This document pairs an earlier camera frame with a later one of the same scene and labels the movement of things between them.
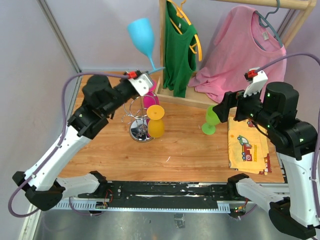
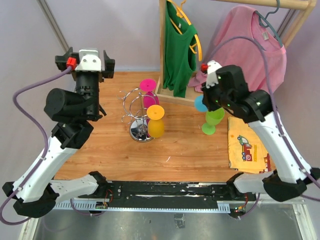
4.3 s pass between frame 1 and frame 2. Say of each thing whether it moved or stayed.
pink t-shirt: stayed
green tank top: stayed
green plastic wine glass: stayed
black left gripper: moved
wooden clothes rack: stayed
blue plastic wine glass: moved
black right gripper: moved
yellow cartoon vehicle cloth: stayed
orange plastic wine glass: stayed
